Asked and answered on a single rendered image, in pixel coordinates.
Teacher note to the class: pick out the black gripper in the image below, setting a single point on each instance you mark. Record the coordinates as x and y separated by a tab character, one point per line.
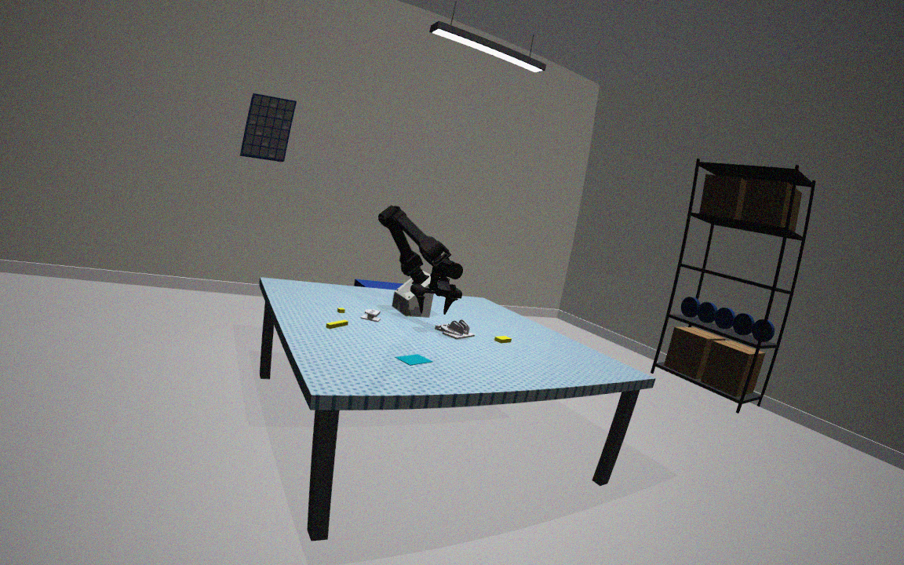
419	291

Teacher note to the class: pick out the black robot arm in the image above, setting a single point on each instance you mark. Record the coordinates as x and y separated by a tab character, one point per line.
397	222

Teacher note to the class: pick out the teal flat rectangular plate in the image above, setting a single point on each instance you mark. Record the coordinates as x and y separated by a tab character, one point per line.
413	359

